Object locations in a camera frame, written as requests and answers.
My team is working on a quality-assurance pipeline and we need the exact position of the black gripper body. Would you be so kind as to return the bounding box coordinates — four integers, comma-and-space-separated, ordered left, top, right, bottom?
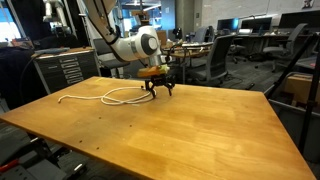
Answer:
151, 75, 175, 86

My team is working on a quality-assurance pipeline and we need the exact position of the white rope with black tip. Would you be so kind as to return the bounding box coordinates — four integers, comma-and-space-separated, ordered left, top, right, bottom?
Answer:
57, 86, 157, 106

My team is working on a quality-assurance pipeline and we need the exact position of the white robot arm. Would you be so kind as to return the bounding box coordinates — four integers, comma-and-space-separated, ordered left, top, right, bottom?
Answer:
83, 0, 175, 97

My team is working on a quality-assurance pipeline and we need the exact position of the wooden round meeting table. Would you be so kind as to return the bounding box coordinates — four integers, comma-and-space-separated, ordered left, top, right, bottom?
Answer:
162, 41, 214, 85

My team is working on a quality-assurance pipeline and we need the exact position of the dark grey swivel chair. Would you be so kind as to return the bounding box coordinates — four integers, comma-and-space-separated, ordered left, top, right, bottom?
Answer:
188, 35, 234, 86

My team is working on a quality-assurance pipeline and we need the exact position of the grey mesh office chair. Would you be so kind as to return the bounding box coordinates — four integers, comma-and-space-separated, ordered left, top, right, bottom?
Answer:
93, 38, 129, 78

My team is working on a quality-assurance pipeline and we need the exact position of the grey drawer cabinet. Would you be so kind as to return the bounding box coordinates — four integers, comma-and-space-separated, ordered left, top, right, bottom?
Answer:
34, 47, 101, 94

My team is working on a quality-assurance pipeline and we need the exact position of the black computer monitor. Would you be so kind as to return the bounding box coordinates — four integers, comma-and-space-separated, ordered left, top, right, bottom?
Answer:
241, 17, 272, 33

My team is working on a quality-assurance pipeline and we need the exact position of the light grey desk chair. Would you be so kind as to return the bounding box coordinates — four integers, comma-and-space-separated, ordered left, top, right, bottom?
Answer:
262, 23, 307, 73

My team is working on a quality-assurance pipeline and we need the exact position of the cardboard box in bin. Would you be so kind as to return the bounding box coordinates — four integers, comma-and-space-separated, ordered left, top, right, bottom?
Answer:
284, 74, 313, 104

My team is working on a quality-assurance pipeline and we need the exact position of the grey plastic bin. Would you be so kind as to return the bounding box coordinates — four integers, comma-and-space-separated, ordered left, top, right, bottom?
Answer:
269, 72, 320, 163

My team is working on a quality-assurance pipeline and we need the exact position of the black tripod leg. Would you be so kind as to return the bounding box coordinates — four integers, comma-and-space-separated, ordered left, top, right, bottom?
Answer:
264, 33, 320, 154

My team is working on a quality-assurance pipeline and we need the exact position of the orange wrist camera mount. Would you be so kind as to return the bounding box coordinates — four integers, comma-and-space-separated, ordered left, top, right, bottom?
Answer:
137, 65, 169, 77

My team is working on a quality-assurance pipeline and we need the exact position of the red handled clamp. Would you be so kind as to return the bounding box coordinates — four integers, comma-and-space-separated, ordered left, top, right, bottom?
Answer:
0, 159, 19, 173

